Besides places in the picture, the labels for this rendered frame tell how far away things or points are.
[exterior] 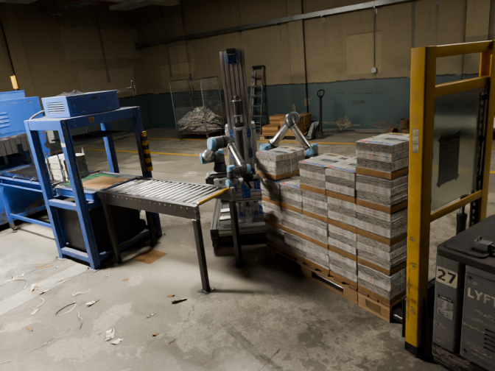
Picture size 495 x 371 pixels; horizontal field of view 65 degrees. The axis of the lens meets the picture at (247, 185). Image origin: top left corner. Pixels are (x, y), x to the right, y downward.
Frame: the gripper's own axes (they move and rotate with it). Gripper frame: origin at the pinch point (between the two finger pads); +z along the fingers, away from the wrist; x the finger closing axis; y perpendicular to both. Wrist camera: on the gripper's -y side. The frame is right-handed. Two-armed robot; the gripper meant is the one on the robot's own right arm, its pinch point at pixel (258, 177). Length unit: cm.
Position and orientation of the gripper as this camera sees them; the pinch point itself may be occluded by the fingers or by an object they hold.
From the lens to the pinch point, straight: 368.2
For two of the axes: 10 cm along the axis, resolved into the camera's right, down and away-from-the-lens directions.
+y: -1.0, -9.5, -2.9
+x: -5.8, -1.8, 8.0
